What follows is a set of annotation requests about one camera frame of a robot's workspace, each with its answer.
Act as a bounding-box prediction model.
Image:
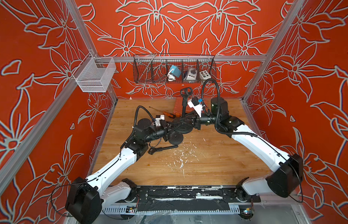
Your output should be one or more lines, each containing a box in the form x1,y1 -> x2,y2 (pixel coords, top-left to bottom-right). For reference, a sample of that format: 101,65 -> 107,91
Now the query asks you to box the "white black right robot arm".
187,97 -> 304,202

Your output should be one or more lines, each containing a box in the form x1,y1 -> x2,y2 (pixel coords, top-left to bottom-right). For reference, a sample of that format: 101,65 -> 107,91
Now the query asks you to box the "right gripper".
181,111 -> 221,132

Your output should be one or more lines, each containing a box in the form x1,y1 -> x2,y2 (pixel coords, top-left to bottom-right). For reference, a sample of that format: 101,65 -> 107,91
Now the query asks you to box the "white box with buttons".
199,70 -> 211,82

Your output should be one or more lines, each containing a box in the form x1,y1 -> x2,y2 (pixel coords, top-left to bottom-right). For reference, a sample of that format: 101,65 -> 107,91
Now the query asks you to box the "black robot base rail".
115,186 -> 261,214

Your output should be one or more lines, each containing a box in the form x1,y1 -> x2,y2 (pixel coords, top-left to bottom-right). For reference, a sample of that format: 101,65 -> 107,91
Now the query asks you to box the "white box with dial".
184,67 -> 197,82

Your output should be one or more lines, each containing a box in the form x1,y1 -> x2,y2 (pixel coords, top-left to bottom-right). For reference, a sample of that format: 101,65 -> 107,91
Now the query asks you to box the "black microphone stand pole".
180,87 -> 193,118

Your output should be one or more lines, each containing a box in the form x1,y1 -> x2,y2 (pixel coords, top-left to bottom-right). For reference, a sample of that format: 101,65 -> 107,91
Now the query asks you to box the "black wire wall basket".
133,53 -> 217,84

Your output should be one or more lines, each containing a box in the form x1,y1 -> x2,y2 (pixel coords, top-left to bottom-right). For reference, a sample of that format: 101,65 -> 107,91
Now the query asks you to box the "blue white device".
167,65 -> 181,82

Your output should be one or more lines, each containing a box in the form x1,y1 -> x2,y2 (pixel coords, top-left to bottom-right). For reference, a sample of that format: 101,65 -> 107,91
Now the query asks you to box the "orange plastic tool case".
173,97 -> 209,115

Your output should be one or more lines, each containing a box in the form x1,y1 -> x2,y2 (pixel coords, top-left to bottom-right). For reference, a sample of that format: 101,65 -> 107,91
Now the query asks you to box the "clear plastic wall bin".
71,53 -> 117,93

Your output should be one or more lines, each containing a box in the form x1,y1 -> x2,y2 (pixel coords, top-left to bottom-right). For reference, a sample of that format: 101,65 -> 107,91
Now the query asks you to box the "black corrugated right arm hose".
201,78 -> 259,138

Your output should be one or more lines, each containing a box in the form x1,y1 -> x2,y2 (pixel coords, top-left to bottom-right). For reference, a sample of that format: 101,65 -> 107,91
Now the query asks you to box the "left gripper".
144,120 -> 181,145

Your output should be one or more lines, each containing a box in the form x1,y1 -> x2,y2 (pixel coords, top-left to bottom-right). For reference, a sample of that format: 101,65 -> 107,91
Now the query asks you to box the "black round stand base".
173,118 -> 193,134

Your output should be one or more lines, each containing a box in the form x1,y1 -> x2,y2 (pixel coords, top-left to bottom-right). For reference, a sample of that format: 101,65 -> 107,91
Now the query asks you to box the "orange black handled screwdriver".
163,112 -> 176,119

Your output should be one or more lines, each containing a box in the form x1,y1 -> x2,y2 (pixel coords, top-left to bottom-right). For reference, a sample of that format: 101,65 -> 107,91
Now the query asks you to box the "white slotted cable duct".
102,204 -> 240,216

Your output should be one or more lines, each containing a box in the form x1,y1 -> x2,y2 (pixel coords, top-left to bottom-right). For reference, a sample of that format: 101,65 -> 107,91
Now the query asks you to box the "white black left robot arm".
65,115 -> 170,224

